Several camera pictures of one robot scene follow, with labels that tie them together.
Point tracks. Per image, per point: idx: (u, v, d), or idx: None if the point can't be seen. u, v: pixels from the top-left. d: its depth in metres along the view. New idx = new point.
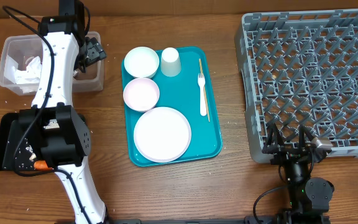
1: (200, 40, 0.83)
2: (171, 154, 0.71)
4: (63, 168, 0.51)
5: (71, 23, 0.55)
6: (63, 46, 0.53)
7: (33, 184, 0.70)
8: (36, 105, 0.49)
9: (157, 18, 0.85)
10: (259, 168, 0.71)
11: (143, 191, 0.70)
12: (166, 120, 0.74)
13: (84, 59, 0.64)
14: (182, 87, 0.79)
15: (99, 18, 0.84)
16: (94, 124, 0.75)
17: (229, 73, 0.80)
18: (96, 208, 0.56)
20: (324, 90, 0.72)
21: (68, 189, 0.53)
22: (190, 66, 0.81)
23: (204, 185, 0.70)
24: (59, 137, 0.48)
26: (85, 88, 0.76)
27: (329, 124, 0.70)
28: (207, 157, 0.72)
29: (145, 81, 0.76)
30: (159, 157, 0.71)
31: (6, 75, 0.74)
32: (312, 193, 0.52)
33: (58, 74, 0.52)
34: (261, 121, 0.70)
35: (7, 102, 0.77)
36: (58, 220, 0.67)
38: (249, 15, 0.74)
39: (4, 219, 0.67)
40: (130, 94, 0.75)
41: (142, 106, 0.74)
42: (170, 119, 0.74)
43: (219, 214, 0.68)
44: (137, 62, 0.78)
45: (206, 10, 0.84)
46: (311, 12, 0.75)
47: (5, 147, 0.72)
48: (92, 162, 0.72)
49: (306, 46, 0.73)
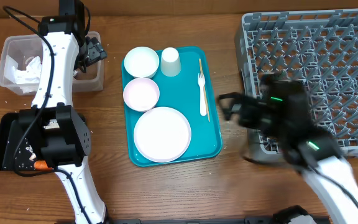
1: (200, 40, 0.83)
2: (170, 154, 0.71)
4: (63, 168, 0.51)
5: (71, 23, 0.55)
6: (63, 46, 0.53)
7: (33, 184, 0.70)
8: (36, 105, 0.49)
9: (157, 18, 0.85)
10: (259, 168, 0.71)
11: (143, 191, 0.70)
12: (166, 120, 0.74)
13: (85, 59, 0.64)
14: (182, 87, 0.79)
15: (99, 18, 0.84)
16: (95, 124, 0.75)
17: (229, 73, 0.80)
18: (96, 208, 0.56)
20: (324, 90, 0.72)
21: (68, 189, 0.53)
22: (191, 66, 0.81)
23: (204, 185, 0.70)
24: (59, 137, 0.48)
26: (84, 88, 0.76)
27: (329, 124, 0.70)
28: (207, 158, 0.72)
29: (145, 81, 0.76)
30: (159, 157, 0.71)
31: (6, 74, 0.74)
32: None
33: (58, 73, 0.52)
34: None
35: (7, 101, 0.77)
36: (58, 220, 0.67)
38: (249, 15, 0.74)
39: (4, 219, 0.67)
40: (130, 94, 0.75)
41: (142, 106, 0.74)
42: (168, 118, 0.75)
43: (219, 214, 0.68)
44: (137, 62, 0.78)
45: (206, 10, 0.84)
46: (311, 12, 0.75)
47: (5, 147, 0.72)
48: (92, 162, 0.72)
49: (306, 46, 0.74)
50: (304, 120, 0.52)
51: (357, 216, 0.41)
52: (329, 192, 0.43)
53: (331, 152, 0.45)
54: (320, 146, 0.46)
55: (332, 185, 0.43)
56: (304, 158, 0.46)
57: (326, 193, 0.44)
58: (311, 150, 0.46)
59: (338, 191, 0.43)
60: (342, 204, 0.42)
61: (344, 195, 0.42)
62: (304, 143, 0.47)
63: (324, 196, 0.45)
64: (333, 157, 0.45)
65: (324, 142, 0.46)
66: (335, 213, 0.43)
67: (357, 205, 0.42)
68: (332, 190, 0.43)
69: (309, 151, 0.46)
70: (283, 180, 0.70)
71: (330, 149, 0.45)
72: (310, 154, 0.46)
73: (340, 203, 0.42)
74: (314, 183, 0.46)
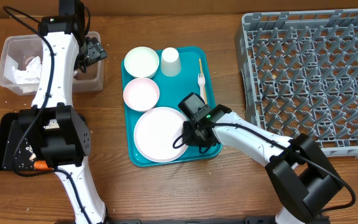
1: (200, 40, 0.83)
2: (163, 155, 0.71)
4: (63, 168, 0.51)
5: (71, 23, 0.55)
6: (63, 46, 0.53)
7: (33, 184, 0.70)
8: (36, 105, 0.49)
9: (157, 18, 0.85)
10: (259, 168, 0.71)
11: (143, 191, 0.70)
12: (163, 119, 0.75)
13: (85, 59, 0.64)
14: (181, 86, 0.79)
15: (99, 18, 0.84)
16: (94, 124, 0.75)
17: (229, 73, 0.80)
18: (95, 208, 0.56)
20: (324, 90, 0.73)
21: (68, 189, 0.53)
22: (191, 66, 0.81)
23: (204, 185, 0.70)
24: (59, 137, 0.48)
26: (84, 88, 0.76)
27: (329, 124, 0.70)
28: (207, 158, 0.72)
29: (146, 81, 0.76)
30: (158, 156, 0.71)
31: (6, 74, 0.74)
32: (191, 104, 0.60)
33: (58, 74, 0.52)
34: (262, 121, 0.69)
35: (7, 101, 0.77)
36: (57, 220, 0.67)
38: (250, 15, 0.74)
39: (4, 219, 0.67)
40: (130, 94, 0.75)
41: (143, 106, 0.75)
42: (158, 116, 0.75)
43: (219, 214, 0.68)
44: (137, 62, 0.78)
45: (207, 10, 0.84)
46: (311, 12, 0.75)
47: (5, 147, 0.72)
48: (92, 162, 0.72)
49: (306, 46, 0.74)
50: (206, 110, 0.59)
51: (251, 137, 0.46)
52: (227, 132, 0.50)
53: (224, 111, 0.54)
54: (213, 115, 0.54)
55: (228, 127, 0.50)
56: (208, 123, 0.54)
57: (230, 137, 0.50)
58: (205, 119, 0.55)
59: (233, 129, 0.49)
60: (239, 135, 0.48)
61: (238, 129, 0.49)
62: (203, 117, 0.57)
63: (232, 140, 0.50)
64: (225, 114, 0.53)
65: (217, 112, 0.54)
66: (242, 147, 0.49)
67: (249, 129, 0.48)
68: (230, 130, 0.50)
69: (206, 120, 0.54)
70: None
71: (219, 111, 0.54)
72: (212, 120, 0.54)
73: (238, 135, 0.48)
74: (222, 136, 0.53)
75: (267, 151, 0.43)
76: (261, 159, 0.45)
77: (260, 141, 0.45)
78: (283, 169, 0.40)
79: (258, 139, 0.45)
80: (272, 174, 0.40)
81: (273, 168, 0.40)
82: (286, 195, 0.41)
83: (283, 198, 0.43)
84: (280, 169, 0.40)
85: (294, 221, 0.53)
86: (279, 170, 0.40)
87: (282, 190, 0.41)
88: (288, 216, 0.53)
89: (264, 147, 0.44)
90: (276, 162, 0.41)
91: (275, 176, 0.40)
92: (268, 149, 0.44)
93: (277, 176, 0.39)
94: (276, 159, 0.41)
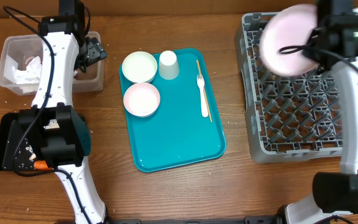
1: (199, 40, 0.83)
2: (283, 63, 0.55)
4: (63, 168, 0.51)
5: (71, 23, 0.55)
6: (63, 46, 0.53)
7: (33, 183, 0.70)
8: (36, 105, 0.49)
9: (157, 18, 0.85)
10: (259, 167, 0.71)
11: (143, 191, 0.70)
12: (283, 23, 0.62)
13: (85, 59, 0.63)
14: (182, 87, 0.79)
15: (99, 18, 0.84)
16: (95, 124, 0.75)
17: (229, 73, 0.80)
18: (96, 209, 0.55)
20: (324, 90, 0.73)
21: (68, 189, 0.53)
22: (189, 66, 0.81)
23: (204, 184, 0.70)
24: (59, 137, 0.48)
26: (85, 88, 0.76)
27: (329, 124, 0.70)
28: (209, 158, 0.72)
29: (145, 86, 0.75)
30: (271, 63, 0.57)
31: (7, 74, 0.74)
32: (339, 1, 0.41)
33: (58, 74, 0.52)
34: (262, 121, 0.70)
35: (7, 101, 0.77)
36: (57, 220, 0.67)
38: (249, 15, 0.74)
39: (4, 219, 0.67)
40: (130, 99, 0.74)
41: (143, 111, 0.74)
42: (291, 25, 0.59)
43: (219, 214, 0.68)
44: (135, 67, 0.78)
45: (206, 10, 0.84)
46: None
47: (5, 147, 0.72)
48: (92, 162, 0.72)
49: None
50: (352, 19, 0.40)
51: None
52: (354, 87, 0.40)
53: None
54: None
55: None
56: (343, 46, 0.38)
57: (347, 89, 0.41)
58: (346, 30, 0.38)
59: None
60: None
61: None
62: (348, 28, 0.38)
63: (342, 91, 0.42)
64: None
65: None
66: (346, 109, 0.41)
67: None
68: None
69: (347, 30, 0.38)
70: (282, 180, 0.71)
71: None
72: (352, 47, 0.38)
73: None
74: (340, 74, 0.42)
75: None
76: (350, 147, 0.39)
77: None
78: None
79: None
80: (346, 183, 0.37)
81: (352, 185, 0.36)
82: (332, 193, 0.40)
83: (323, 186, 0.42)
84: (357, 190, 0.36)
85: (302, 214, 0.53)
86: (356, 189, 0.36)
87: (334, 190, 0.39)
88: (300, 208, 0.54)
89: None
90: None
91: (347, 188, 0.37)
92: None
93: (348, 190, 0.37)
94: None
